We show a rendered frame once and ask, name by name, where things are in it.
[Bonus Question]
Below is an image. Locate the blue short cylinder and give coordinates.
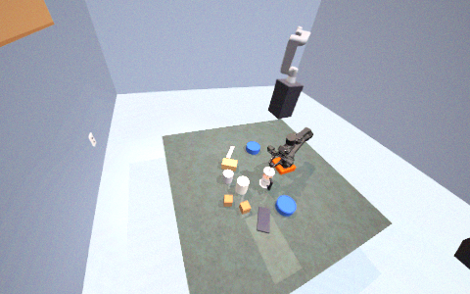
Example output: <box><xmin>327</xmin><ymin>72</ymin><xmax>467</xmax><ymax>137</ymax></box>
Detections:
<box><xmin>246</xmin><ymin>141</ymin><xmax>260</xmax><ymax>155</ymax></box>
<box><xmin>275</xmin><ymin>196</ymin><xmax>296</xmax><ymax>217</ymax></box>

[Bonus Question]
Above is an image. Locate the white flat bar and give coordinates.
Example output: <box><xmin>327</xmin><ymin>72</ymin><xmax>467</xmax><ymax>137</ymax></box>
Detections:
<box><xmin>226</xmin><ymin>146</ymin><xmax>234</xmax><ymax>159</ymax></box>

